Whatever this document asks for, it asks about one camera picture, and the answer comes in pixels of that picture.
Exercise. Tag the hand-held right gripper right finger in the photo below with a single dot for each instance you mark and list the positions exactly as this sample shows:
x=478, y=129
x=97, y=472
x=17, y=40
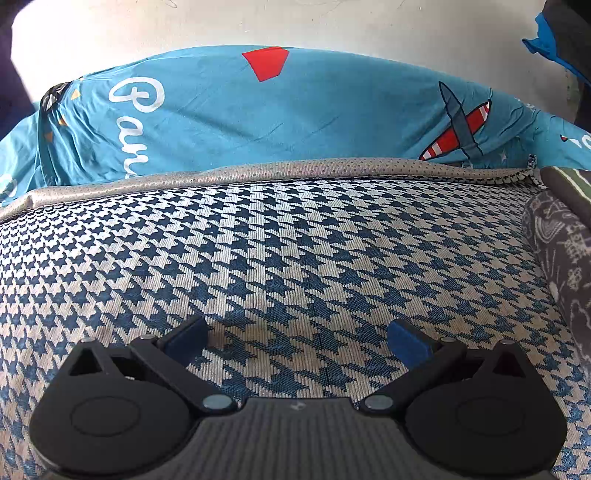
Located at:
x=408, y=344

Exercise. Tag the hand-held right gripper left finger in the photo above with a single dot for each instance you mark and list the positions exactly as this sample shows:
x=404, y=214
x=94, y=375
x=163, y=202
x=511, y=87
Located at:
x=187, y=339

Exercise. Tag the houndstooth mattress cover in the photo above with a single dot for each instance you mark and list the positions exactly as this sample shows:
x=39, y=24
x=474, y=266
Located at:
x=277, y=240

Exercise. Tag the grey patterned cloth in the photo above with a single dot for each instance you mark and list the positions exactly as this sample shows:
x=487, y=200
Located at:
x=563, y=258

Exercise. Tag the green striped cloth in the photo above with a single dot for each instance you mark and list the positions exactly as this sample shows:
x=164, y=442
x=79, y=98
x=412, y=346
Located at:
x=572, y=184

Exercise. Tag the blue airplane print bed sheet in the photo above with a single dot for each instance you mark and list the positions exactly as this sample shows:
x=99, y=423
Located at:
x=277, y=115

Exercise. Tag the dark quilt with blue lining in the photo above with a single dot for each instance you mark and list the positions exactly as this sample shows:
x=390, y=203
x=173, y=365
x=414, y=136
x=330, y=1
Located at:
x=554, y=41

